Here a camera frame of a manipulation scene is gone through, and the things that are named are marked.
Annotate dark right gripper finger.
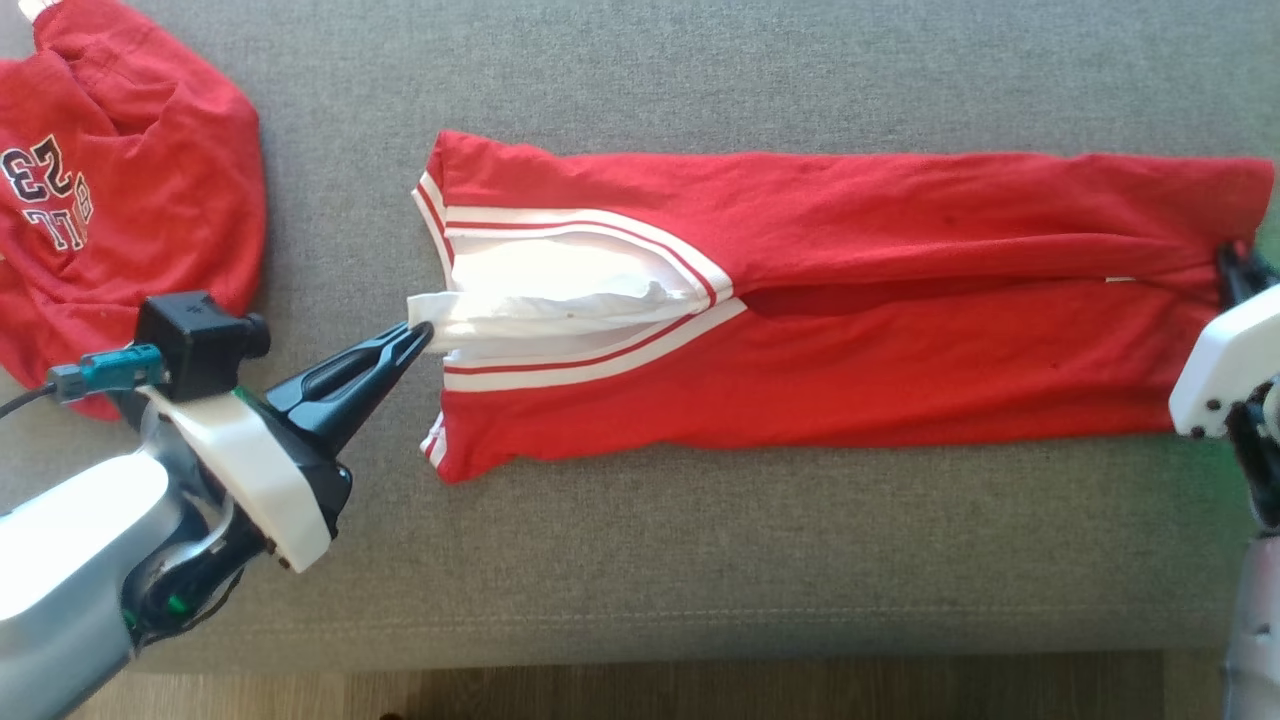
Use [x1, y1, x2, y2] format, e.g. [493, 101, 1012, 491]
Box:
[1216, 243, 1280, 309]

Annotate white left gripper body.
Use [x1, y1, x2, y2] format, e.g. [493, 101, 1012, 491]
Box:
[140, 385, 353, 573]

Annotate red white-striped pants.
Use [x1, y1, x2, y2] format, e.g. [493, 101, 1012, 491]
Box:
[407, 130, 1276, 485]

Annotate grey sofa seat cushion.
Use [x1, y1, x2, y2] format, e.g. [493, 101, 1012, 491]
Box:
[0, 0, 1280, 673]

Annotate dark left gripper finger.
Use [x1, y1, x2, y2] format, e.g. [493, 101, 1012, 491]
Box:
[265, 320, 434, 413]
[300, 348, 435, 457]

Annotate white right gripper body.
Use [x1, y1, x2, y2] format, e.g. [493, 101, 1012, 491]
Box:
[1168, 285, 1280, 441]

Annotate red jersey with number print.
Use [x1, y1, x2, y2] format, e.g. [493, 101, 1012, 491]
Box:
[0, 0, 268, 421]

